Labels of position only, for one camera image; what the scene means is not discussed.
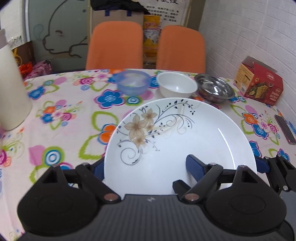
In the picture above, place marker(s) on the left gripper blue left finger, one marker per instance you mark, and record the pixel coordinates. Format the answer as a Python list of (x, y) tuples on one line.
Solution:
[(98, 169)]

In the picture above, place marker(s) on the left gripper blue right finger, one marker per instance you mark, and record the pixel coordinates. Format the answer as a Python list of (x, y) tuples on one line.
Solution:
[(196, 168)]

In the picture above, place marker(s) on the white plate with floral print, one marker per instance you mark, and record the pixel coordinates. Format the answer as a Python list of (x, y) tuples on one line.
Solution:
[(147, 151)]

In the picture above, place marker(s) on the stainless steel bowl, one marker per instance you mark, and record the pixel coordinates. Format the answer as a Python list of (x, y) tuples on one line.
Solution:
[(213, 89)]

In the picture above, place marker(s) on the white ceramic bowl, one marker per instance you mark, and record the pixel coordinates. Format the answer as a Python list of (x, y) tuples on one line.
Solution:
[(173, 84)]

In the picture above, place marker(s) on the blue translucent plastic bowl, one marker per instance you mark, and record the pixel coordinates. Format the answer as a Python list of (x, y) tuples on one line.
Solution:
[(132, 82)]

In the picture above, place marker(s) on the floral tablecloth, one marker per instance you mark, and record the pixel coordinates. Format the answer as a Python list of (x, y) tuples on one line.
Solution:
[(73, 117)]

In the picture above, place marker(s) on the white thermos jug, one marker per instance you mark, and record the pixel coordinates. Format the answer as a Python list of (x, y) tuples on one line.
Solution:
[(15, 104)]

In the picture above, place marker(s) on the dark smartphone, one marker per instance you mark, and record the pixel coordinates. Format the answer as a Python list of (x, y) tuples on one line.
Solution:
[(285, 129)]

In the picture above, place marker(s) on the red cracker box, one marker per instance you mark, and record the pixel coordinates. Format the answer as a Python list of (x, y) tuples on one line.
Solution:
[(258, 81)]

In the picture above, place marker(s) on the pink patterned bag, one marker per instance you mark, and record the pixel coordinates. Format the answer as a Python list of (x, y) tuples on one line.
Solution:
[(40, 69)]

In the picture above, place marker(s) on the right orange chair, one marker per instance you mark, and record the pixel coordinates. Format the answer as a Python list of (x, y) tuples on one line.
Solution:
[(181, 49)]

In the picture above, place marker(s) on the orange chair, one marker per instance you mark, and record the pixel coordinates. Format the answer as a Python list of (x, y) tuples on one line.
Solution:
[(116, 45), (181, 49)]

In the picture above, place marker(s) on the red orange plastic bag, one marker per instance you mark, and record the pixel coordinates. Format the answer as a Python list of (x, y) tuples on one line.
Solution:
[(26, 69)]

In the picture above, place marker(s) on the left orange chair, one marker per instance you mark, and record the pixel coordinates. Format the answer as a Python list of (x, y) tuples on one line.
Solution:
[(116, 45)]

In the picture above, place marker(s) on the dark brown gift bag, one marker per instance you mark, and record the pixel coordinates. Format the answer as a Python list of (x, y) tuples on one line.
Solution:
[(24, 54)]

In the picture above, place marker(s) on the yellow snack bag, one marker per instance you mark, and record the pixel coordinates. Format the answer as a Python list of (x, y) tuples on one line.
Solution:
[(151, 30)]

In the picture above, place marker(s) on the white poster with chinese text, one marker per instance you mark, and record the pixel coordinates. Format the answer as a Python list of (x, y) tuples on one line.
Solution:
[(171, 12)]

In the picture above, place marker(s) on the brown paper bag blue handles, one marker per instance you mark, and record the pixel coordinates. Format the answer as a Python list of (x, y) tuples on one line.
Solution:
[(116, 15)]

